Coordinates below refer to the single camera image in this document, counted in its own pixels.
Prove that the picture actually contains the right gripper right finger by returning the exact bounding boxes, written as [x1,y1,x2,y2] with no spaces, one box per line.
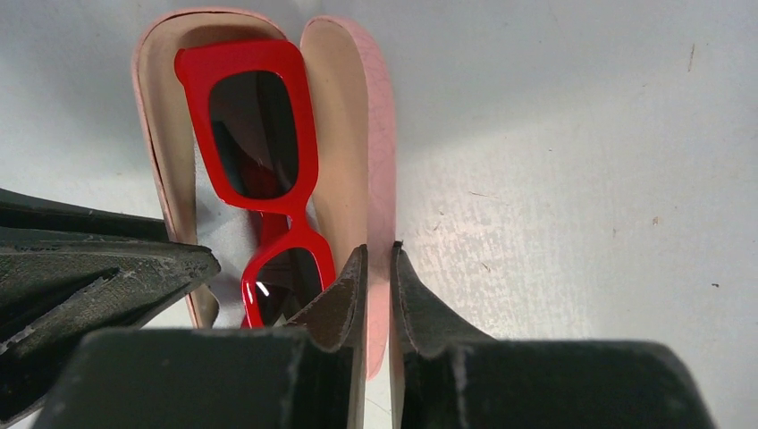
[390,242,715,428]

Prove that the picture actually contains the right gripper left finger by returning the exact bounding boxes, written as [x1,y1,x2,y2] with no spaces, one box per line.
[35,246,368,428]

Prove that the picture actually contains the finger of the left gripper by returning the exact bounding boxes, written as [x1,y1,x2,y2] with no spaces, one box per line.
[1,189,169,242]
[1,228,220,424]

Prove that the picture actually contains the pink glasses case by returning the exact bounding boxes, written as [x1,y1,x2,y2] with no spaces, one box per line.
[131,7,397,378]

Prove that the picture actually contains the red frame sunglasses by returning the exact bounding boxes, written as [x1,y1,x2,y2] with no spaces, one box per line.
[174,39,336,328]

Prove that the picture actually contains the blue cleaning cloth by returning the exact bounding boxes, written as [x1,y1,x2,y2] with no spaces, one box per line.
[194,147,257,329]

